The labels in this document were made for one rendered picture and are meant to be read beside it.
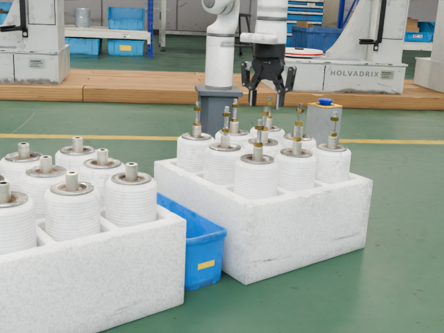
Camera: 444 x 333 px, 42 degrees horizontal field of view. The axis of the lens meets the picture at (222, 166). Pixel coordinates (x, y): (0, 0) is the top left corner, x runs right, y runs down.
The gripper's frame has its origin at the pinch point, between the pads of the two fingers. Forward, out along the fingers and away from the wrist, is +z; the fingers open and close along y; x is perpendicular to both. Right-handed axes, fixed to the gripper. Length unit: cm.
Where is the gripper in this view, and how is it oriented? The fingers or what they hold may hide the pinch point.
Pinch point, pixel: (265, 102)
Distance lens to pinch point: 141.0
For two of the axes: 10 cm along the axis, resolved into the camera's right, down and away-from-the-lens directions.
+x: -5.0, 2.2, -8.4
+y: -8.7, -1.8, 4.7
